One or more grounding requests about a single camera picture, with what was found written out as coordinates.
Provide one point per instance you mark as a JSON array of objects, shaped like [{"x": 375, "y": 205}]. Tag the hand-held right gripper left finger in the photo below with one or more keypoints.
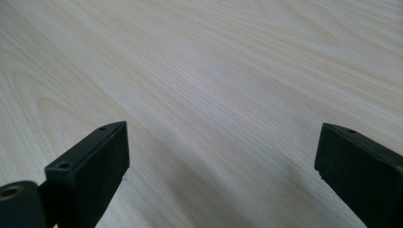
[{"x": 88, "y": 177}]

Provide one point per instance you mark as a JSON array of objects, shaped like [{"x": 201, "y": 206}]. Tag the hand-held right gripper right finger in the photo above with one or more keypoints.
[{"x": 361, "y": 171}]

